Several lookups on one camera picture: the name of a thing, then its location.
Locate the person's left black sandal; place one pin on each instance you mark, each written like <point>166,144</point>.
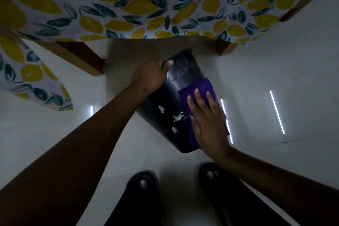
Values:
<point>141,188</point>

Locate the person's left thumb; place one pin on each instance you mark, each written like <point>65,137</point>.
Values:
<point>167,65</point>

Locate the purple cleaning cloth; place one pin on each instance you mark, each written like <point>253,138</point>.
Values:
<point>197,89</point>

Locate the person's right black sandal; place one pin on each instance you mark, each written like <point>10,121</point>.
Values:
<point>211,178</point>

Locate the person's left leg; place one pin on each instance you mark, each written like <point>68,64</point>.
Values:
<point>135,212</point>

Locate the person's right forearm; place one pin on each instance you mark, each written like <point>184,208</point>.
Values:
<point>286,188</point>

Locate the person's left forearm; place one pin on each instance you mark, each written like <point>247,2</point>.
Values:
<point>63,165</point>

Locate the person's black sandal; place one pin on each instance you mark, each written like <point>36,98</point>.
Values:
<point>211,178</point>
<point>141,188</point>

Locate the wooden table leg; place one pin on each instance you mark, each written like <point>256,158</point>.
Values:
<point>225,47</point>
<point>82,57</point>

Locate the person's leg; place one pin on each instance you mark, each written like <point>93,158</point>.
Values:
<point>246,207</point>
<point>135,212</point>

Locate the person's right thumb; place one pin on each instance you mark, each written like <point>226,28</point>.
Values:
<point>194,123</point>

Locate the black plastic bucket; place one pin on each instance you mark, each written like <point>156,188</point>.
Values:
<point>169,101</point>

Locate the lemon print tablecloth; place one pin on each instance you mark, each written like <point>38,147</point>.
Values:
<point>148,3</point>

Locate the person's left hand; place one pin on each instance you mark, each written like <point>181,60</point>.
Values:
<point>148,74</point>

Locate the person's right middle finger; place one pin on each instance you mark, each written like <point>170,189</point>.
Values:
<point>200,100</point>

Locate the person's right leg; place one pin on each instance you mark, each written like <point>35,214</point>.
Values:
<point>246,207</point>

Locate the person's right hand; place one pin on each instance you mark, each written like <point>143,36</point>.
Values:
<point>209,127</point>

